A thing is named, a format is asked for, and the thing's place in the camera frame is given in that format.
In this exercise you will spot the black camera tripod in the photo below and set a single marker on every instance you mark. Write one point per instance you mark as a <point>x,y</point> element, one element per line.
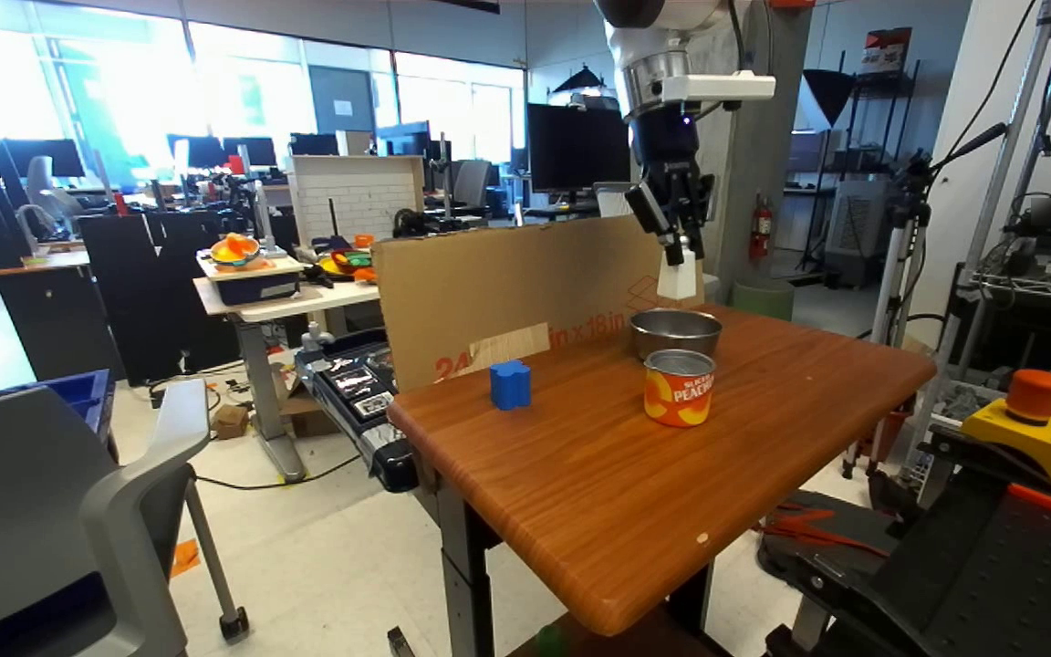
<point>911,241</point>

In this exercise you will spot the white side table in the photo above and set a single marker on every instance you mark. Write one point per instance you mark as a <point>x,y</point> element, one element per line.
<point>270,353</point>

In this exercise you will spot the small cardboard box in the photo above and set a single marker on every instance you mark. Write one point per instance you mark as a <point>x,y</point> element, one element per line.
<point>226,416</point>

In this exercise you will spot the blue cube block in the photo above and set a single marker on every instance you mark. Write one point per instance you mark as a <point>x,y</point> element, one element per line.
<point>507,383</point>

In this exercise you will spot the grey office chair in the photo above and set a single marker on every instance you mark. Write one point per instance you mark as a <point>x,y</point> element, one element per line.
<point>26,524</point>

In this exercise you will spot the black computer monitor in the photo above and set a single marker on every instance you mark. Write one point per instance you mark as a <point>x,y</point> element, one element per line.
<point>577,147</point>

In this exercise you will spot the yellow orange toy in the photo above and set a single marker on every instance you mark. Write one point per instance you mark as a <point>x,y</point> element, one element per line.
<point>236,249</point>

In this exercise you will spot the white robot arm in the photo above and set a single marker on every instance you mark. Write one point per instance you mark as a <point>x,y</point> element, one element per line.
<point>657,48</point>

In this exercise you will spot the red fire extinguisher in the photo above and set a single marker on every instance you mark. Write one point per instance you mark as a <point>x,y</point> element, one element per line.
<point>759,232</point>

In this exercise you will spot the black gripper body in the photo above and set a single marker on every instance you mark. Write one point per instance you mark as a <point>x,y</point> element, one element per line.
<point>669,143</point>

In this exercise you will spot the orange labelled tin can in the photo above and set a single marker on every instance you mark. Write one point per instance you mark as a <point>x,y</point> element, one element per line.
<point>676,388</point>

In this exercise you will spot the black work table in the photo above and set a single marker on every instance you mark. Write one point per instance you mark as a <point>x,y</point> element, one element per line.
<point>974,572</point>

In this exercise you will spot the brown cardboard board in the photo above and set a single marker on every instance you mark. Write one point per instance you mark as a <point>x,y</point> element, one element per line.
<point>527,287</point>

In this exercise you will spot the black pendant lamp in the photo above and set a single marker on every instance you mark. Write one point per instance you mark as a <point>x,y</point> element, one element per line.
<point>580,81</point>

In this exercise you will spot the yellow emergency stop button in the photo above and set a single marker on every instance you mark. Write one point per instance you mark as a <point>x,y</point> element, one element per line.
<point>1029,424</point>

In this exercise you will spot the black tray with toys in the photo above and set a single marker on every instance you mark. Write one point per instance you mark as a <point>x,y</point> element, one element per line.
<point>254,278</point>

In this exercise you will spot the black controller box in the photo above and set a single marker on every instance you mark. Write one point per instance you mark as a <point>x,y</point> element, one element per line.
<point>354,407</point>

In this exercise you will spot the white shaker bottle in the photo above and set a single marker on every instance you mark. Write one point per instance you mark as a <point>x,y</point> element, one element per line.
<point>676,282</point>

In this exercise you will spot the white grid board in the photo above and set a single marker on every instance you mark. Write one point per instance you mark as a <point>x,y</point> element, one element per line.
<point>354,194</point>

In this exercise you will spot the colourful toy pile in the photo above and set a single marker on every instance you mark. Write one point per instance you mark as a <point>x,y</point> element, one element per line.
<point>348,261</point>

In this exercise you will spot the blue plastic bin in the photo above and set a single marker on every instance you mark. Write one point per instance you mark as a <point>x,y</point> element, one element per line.
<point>84,395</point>

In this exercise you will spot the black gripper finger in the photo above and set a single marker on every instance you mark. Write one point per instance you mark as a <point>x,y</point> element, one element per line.
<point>655,221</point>
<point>695,225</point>

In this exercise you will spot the black cabinet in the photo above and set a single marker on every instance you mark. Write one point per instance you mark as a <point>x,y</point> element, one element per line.
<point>142,293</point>

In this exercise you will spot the silver metal pot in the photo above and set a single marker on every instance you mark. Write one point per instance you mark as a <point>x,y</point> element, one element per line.
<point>672,328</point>

